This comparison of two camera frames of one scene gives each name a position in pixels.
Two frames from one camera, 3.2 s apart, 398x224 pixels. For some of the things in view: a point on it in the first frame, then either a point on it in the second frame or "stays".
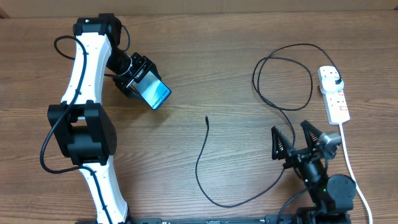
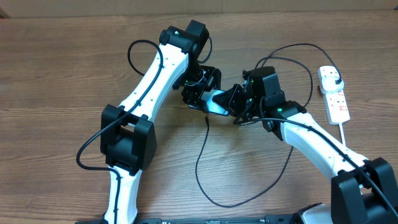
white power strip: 334,102 stays
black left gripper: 144,65 → 193,96
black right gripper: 296,154 → 231,100
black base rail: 275,219 stays
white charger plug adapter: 328,84 stays
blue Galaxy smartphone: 152,89 → 213,107
